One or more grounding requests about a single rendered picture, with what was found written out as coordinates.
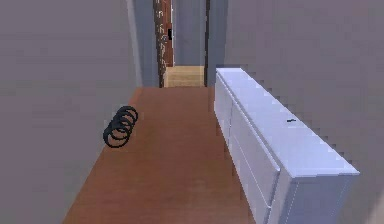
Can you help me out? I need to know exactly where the black metal trash can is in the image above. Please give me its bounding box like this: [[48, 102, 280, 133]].
[[102, 105, 139, 149]]

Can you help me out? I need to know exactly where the white chest of drawers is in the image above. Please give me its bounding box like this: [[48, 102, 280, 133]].
[[213, 67, 361, 224]]

